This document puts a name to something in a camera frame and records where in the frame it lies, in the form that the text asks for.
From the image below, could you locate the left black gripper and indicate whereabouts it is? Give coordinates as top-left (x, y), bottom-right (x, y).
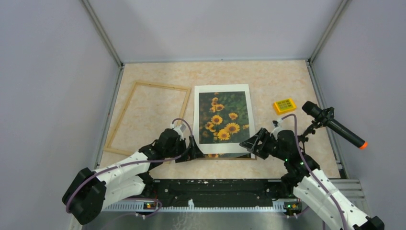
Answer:
top-left (164, 135), bottom-right (204, 163)

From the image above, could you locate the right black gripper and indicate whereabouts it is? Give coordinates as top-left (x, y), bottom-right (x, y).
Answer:
top-left (239, 127), bottom-right (288, 161)

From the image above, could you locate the white matted sunflower photo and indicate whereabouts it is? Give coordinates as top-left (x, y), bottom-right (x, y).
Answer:
top-left (193, 84), bottom-right (255, 154)

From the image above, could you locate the light wooden picture frame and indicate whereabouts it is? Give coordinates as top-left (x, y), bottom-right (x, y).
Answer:
top-left (103, 80), bottom-right (191, 157)

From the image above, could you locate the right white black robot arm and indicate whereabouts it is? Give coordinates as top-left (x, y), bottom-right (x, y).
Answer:
top-left (240, 128), bottom-right (385, 230)

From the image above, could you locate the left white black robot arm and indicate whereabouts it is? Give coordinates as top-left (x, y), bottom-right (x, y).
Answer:
top-left (62, 128), bottom-right (204, 225)

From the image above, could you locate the yellow calculator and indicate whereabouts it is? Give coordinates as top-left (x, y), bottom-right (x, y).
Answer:
top-left (273, 98), bottom-right (297, 115)

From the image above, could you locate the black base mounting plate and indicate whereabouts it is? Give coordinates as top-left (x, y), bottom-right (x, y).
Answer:
top-left (124, 178), bottom-right (313, 208)

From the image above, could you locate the black microphone orange tip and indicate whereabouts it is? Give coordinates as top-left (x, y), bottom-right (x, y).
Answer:
top-left (303, 101), bottom-right (368, 150)

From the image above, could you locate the black microphone tripod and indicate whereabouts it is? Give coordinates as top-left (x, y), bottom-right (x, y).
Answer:
top-left (298, 105), bottom-right (335, 143)

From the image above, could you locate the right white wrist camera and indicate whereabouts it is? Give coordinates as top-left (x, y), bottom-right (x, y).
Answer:
top-left (271, 118), bottom-right (283, 138)

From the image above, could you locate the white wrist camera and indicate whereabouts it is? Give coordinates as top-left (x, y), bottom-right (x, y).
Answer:
top-left (271, 118), bottom-right (283, 138)
top-left (170, 123), bottom-right (187, 134)

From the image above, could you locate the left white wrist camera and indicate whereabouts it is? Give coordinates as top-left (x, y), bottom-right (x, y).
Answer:
top-left (170, 123), bottom-right (187, 134)

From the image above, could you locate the brown frame backing board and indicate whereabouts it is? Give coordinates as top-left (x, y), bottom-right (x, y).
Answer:
top-left (197, 153), bottom-right (257, 160)

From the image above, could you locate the white toothed cable rail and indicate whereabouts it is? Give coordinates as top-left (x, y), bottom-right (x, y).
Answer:
top-left (103, 199), bottom-right (287, 213)

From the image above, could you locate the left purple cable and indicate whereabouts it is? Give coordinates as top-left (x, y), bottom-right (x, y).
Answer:
top-left (65, 118), bottom-right (194, 215)

